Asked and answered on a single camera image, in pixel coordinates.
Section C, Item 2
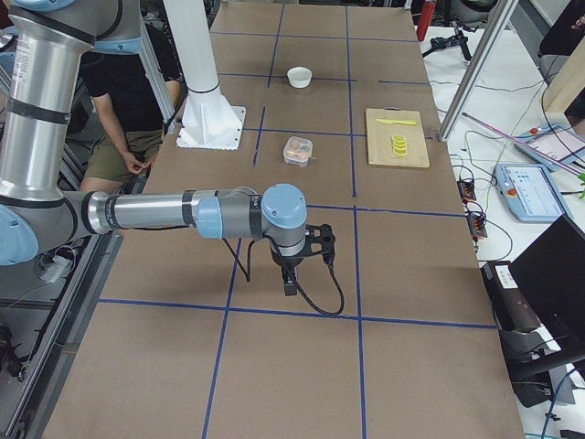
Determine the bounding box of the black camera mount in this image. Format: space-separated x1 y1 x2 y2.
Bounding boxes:
422 26 476 61

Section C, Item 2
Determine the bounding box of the near teach pendant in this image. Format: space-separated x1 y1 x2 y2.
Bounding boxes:
495 163 570 223

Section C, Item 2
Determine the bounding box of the seated person black shirt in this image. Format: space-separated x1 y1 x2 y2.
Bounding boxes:
80 52 165 194

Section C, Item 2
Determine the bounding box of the far teach pendant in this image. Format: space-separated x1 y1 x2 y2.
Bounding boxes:
515 123 584 172

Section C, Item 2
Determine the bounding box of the aluminium frame post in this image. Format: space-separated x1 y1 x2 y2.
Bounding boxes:
438 0 518 142

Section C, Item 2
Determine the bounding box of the teach pendant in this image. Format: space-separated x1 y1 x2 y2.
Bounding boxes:
495 163 570 223
515 123 584 172

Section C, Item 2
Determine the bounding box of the white bowl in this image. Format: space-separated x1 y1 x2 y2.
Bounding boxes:
287 66 313 89

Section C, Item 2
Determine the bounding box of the bamboo cutting board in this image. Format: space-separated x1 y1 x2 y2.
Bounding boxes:
366 108 430 168

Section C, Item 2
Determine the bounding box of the clear plastic egg box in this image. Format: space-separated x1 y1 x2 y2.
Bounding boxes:
282 136 313 167

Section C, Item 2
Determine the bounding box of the yellow plastic knife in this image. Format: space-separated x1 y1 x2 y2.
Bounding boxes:
375 118 417 126

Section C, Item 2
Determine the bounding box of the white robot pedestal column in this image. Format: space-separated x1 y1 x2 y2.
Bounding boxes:
164 0 246 151

